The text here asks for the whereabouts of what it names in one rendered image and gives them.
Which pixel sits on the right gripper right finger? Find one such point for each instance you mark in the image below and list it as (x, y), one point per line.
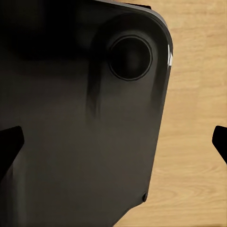
(219, 140)

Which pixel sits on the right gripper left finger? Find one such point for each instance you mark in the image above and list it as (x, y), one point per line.
(11, 142)

